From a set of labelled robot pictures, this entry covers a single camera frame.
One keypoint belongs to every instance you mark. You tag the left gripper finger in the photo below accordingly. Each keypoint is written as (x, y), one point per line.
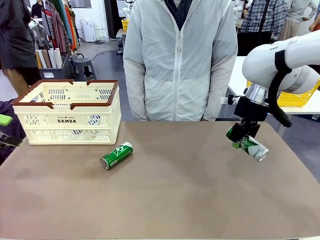
(5, 119)
(10, 140)

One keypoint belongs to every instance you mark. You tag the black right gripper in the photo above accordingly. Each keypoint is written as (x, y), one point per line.
(250, 111)

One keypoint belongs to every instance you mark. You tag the green soda can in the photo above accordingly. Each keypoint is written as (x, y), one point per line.
(252, 148)
(117, 155)

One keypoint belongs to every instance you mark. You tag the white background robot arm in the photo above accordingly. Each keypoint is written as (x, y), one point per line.
(125, 12)
(240, 8)

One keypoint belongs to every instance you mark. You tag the person's right forearm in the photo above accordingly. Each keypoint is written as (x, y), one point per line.
(136, 95)

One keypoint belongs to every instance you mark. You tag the person's left forearm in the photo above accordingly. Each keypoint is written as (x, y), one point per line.
(217, 95)

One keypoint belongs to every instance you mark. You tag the large yellow plastic basket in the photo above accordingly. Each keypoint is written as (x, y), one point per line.
(292, 98)

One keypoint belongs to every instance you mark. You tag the cream folding basket brown rim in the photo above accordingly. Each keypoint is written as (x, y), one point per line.
(65, 112)

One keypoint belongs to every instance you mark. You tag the small yellow background basket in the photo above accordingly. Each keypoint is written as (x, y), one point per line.
(125, 25)

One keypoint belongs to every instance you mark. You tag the dark purple cloth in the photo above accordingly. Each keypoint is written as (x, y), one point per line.
(10, 155)

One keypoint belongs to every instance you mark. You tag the white side table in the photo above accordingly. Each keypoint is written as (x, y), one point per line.
(237, 75)

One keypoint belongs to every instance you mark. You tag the yellow paper roll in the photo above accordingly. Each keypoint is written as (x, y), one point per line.
(38, 61)

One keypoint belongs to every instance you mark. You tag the grey storage bin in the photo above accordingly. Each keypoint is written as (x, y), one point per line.
(57, 72)

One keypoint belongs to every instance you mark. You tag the brown paper roll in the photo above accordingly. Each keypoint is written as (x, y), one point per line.
(45, 58)

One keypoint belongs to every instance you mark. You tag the white paper roll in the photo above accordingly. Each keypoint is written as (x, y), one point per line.
(52, 58)

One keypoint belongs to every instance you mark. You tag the cream paper roll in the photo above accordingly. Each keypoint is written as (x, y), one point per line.
(58, 58)

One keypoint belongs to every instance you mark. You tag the bystander in dark shirt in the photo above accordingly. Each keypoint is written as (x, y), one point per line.
(15, 37)

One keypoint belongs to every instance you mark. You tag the grey plastic stool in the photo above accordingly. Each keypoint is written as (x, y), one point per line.
(83, 62)

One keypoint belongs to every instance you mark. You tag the person in white jacket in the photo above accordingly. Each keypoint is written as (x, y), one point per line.
(175, 62)

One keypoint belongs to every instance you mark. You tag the patterned hanging garment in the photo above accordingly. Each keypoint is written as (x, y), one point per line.
(53, 27)

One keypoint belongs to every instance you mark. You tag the orange hanging garment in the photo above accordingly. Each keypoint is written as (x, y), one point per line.
(70, 27)

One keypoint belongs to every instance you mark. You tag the distant person in black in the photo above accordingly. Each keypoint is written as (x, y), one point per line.
(37, 10)

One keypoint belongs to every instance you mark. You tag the bystander in plaid shirt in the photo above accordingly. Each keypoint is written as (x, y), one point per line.
(262, 15)

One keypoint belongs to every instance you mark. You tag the white air purifier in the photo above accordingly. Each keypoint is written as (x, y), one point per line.
(88, 31)

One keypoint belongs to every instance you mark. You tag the bystander in orange sleeve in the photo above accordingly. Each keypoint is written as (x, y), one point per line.
(315, 25)

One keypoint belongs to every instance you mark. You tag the bystander in grey shirt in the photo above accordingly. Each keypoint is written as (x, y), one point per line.
(297, 15)

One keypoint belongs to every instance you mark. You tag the background work table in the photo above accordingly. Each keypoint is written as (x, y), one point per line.
(121, 33)

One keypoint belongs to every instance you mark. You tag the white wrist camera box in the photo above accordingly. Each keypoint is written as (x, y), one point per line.
(225, 100)

